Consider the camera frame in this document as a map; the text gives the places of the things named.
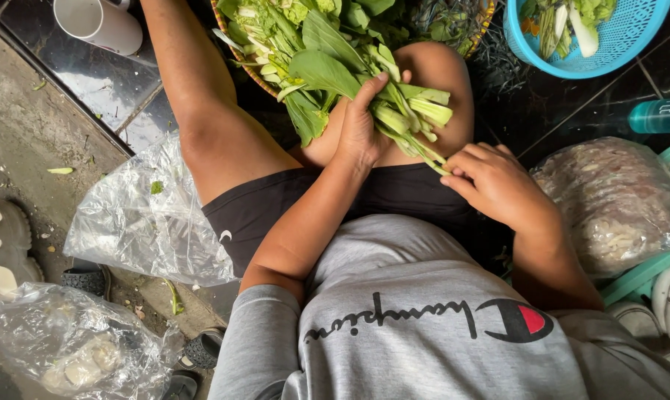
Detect person's left hand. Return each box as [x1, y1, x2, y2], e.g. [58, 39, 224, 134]
[335, 69, 413, 170]

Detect person's right hand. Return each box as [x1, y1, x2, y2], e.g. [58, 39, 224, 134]
[439, 143, 561, 234]

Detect bunch of green bok choy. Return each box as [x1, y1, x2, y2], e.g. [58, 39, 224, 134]
[283, 11, 456, 177]

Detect person's right leg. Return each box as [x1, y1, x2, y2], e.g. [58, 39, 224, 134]
[288, 41, 476, 169]

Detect person's leg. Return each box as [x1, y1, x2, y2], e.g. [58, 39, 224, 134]
[288, 41, 476, 169]
[140, 0, 304, 207]

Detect clear bag of pale mushrooms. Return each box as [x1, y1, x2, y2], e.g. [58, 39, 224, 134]
[531, 137, 670, 280]

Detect bunch of thin dark greens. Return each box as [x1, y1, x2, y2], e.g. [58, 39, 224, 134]
[412, 0, 531, 96]

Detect black shorts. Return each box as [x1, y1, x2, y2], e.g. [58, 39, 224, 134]
[201, 163, 515, 279]

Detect pile of leafy greens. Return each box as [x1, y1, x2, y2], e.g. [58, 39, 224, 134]
[213, 0, 411, 101]

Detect woven round basket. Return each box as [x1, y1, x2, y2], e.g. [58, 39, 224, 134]
[211, 0, 498, 99]

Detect person's left leg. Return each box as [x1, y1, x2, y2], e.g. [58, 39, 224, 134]
[140, 0, 304, 207]

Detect teal plastic crate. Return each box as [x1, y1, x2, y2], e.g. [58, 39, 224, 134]
[600, 135, 670, 307]

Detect trimmed vegetables in colander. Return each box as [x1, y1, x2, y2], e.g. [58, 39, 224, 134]
[520, 0, 618, 61]

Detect teal plastic bottle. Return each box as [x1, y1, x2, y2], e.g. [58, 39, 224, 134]
[627, 97, 670, 134]

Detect grey printed sweatshirt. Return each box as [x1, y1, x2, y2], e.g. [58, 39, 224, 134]
[207, 214, 670, 400]

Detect blue plastic colander basket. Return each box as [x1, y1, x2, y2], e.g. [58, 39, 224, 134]
[503, 0, 670, 80]

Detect white shoe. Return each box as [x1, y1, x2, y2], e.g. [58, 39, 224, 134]
[606, 263, 670, 372]

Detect empty clear plastic bag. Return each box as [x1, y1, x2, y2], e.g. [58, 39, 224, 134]
[63, 130, 237, 288]

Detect green stem scrap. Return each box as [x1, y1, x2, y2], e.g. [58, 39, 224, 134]
[164, 279, 185, 317]

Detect black rubber sandal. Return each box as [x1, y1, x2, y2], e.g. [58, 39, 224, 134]
[162, 370, 200, 400]
[182, 327, 226, 371]
[61, 258, 113, 301]

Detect white plastic cup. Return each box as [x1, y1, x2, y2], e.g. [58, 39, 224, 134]
[53, 0, 145, 57]

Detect clear bag with white lumps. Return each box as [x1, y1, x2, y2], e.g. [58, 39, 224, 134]
[0, 282, 187, 399]

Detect white sandal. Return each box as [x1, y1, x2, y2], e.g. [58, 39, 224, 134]
[0, 199, 45, 302]

